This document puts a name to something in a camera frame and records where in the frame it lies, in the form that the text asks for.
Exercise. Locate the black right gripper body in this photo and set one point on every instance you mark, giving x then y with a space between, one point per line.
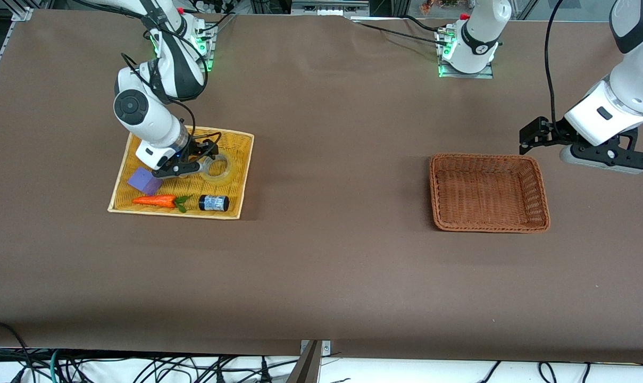
195 149

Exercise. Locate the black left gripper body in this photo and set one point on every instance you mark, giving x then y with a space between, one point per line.
557 131

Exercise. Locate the clear yellowish tape roll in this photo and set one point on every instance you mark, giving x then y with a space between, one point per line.
217 180

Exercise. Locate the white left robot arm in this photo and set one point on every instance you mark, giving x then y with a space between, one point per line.
640 69

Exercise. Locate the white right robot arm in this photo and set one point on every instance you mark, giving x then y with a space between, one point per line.
140 109

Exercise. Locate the yellow wicker basket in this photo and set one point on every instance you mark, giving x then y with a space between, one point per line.
241 159

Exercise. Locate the small black can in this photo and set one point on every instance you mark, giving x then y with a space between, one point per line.
214 203

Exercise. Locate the orange toy carrot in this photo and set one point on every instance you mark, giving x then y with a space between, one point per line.
156 200

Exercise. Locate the purple cube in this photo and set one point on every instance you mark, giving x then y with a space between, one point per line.
140 181

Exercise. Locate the brown wicker basket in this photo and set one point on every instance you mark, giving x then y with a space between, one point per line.
486 191

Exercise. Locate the colourful background object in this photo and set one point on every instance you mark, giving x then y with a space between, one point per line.
441 5

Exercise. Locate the brown table cover sheet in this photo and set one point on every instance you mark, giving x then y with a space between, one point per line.
342 266

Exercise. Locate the grey slanted bar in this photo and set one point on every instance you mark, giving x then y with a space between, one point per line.
305 369

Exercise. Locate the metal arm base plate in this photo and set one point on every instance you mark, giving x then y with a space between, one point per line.
465 76
210 53

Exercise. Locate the aluminium frame profile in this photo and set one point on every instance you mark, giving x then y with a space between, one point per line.
329 6

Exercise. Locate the aluminium table edge rail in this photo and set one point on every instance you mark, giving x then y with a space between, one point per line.
22 15

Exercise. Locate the small metal bracket plate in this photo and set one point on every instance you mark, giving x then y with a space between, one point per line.
326 347

